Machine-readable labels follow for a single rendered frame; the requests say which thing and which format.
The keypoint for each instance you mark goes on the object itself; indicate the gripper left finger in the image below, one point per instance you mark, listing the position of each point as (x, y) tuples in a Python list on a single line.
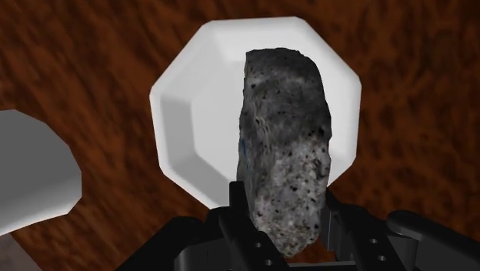
[(240, 240)]

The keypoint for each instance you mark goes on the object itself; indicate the grey speckled stone slab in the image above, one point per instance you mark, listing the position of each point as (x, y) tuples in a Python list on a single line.
[(285, 150)]

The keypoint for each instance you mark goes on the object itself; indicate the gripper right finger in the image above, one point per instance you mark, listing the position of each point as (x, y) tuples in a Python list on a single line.
[(375, 240)]

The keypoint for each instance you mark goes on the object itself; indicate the white octagonal bowl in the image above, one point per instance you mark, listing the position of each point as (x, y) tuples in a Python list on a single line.
[(198, 116)]

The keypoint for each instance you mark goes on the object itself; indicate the grey faceted bowl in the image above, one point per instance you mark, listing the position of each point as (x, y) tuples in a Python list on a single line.
[(33, 172)]

